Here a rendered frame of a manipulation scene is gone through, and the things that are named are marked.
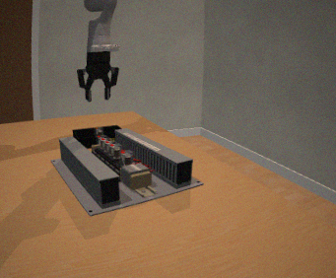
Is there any black relay socket row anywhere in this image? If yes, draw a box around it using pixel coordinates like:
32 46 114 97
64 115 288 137
92 149 120 176

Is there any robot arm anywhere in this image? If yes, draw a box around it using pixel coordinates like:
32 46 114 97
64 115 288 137
84 0 120 52

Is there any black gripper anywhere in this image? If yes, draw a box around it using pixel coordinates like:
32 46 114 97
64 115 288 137
77 51 119 102

